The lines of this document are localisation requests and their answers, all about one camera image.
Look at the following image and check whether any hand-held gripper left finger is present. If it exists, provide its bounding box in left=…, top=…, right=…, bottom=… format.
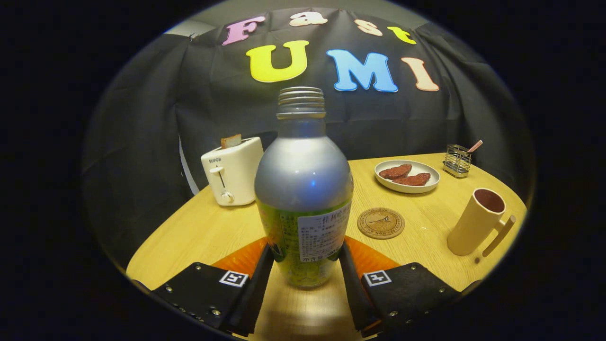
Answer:
left=151, top=237, right=275, bottom=338

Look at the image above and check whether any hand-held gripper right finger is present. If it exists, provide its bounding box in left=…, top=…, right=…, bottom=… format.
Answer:
left=339, top=235, right=462, bottom=338

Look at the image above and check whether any round cork coaster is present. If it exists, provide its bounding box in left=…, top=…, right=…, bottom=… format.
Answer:
left=357, top=207, right=406, bottom=240

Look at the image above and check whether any silver green juice bottle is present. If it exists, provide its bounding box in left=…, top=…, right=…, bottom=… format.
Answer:
left=254, top=87, right=354, bottom=288

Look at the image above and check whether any beige cup with handle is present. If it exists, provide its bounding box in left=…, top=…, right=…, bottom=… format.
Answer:
left=447, top=188, right=517, bottom=257

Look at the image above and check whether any wooden table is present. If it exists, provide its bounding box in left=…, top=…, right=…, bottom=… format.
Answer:
left=125, top=153, right=528, bottom=341

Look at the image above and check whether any white plate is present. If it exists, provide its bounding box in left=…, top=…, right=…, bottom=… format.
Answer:
left=374, top=160, right=441, bottom=194

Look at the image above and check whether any white toaster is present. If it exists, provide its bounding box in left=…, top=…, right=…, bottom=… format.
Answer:
left=200, top=137, right=264, bottom=207

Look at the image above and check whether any brown meat slice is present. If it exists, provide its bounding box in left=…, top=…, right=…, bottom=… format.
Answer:
left=379, top=164, right=413, bottom=179
left=392, top=172, right=431, bottom=187

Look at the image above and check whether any black backdrop cloth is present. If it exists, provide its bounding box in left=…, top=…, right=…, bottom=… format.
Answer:
left=80, top=7, right=535, bottom=270

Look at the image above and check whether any wire mesh holder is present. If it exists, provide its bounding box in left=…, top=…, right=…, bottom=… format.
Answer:
left=443, top=144, right=472, bottom=179

